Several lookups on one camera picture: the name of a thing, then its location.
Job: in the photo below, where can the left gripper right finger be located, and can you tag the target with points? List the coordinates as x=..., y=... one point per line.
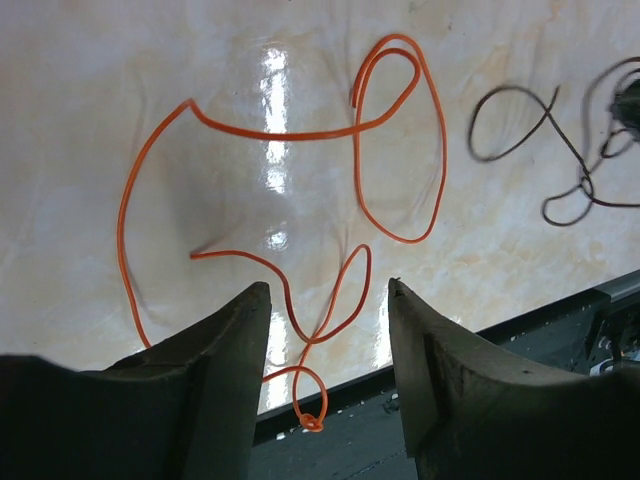
x=551, y=394

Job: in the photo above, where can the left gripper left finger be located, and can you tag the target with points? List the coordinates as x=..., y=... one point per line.
x=185, y=408

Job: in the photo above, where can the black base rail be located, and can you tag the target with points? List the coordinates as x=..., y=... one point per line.
x=363, y=436

